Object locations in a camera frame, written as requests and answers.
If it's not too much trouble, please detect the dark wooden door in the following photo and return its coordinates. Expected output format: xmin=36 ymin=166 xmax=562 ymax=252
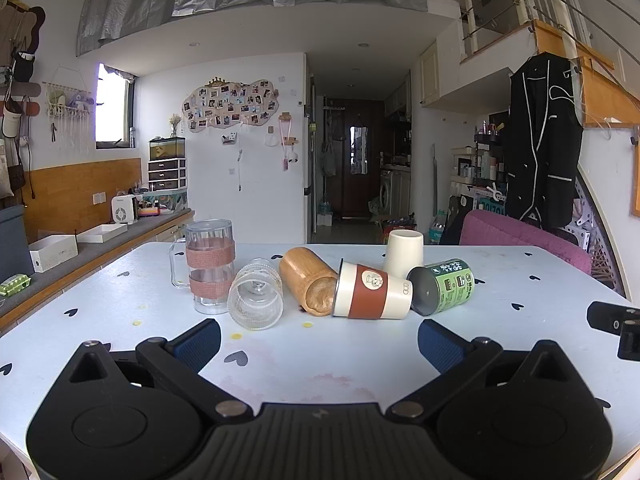
xmin=342 ymin=99 xmax=386 ymax=216

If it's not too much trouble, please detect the storage shelf rack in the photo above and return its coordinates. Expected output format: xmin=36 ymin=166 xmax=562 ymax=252
xmin=449 ymin=124 xmax=509 ymax=211

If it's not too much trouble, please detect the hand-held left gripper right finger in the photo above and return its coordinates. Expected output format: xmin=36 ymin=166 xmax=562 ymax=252
xmin=385 ymin=318 xmax=577 ymax=419

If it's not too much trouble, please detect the macrame wall hanger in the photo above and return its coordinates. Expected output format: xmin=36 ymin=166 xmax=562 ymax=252
xmin=42 ymin=66 xmax=96 ymax=151

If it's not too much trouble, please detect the green egg carton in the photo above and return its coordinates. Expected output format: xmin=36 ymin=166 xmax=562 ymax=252
xmin=0 ymin=273 xmax=34 ymax=297

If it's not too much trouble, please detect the fish tank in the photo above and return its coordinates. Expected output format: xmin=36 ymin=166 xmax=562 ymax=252
xmin=148 ymin=137 xmax=187 ymax=161

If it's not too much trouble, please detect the window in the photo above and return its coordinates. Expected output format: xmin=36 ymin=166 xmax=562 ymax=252
xmin=95 ymin=63 xmax=136 ymax=150

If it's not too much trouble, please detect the grey-topped side counter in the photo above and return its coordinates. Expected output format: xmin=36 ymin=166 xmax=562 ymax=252
xmin=0 ymin=207 xmax=195 ymax=331

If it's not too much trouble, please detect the washing machine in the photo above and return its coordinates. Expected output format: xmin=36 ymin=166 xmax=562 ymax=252
xmin=379 ymin=169 xmax=396 ymax=214

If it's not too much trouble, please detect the pink hanging strap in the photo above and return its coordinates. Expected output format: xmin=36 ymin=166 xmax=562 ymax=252
xmin=278 ymin=112 xmax=300 ymax=171

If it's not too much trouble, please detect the green printed cup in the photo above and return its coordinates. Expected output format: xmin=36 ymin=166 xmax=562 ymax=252
xmin=406 ymin=258 xmax=475 ymax=317

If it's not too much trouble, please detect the white cardboard box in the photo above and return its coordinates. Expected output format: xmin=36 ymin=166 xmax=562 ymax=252
xmin=28 ymin=233 xmax=80 ymax=274

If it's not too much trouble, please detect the white cup with brown sleeve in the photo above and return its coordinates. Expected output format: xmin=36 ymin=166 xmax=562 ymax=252
xmin=331 ymin=258 xmax=414 ymax=321

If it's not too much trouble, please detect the flat white box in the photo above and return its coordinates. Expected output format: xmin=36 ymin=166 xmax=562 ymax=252
xmin=77 ymin=223 xmax=129 ymax=244

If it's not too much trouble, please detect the dark blue storage box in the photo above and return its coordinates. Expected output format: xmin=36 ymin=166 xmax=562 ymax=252
xmin=0 ymin=203 xmax=35 ymax=281

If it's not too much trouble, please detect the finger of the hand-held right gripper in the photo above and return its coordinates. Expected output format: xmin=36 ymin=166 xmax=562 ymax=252
xmin=586 ymin=301 xmax=640 ymax=361

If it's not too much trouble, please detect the pink chair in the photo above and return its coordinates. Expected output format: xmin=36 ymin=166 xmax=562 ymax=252
xmin=458 ymin=209 xmax=594 ymax=276

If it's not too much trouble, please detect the black jacket with white trim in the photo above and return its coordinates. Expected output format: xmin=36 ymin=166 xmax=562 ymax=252
xmin=504 ymin=52 xmax=585 ymax=231

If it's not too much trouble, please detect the ribbed clear glass cup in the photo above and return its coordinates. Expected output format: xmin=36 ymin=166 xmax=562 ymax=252
xmin=227 ymin=258 xmax=285 ymax=332

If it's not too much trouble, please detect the plain cream cup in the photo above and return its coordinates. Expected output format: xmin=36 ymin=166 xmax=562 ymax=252
xmin=382 ymin=229 xmax=425 ymax=281

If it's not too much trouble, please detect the cloud-shaped photo board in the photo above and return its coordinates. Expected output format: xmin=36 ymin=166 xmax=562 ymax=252
xmin=180 ymin=77 xmax=279 ymax=134

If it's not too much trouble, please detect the wooden cup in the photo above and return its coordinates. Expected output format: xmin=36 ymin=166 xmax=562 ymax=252
xmin=278 ymin=246 xmax=340 ymax=317

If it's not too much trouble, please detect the small drawer unit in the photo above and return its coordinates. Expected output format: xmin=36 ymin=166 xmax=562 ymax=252
xmin=148 ymin=158 xmax=189 ymax=192

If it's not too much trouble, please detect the small white appliance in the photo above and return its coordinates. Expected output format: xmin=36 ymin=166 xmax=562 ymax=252
xmin=110 ymin=194 xmax=137 ymax=225

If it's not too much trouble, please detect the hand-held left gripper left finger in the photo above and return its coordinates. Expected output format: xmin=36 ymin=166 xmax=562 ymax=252
xmin=67 ymin=318 xmax=254 ymax=419

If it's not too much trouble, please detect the glass mug with pink bands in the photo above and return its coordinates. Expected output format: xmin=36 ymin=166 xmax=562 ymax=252
xmin=169 ymin=218 xmax=236 ymax=316

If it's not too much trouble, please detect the stair railing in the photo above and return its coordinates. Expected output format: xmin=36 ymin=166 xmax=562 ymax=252
xmin=448 ymin=0 xmax=640 ymax=59

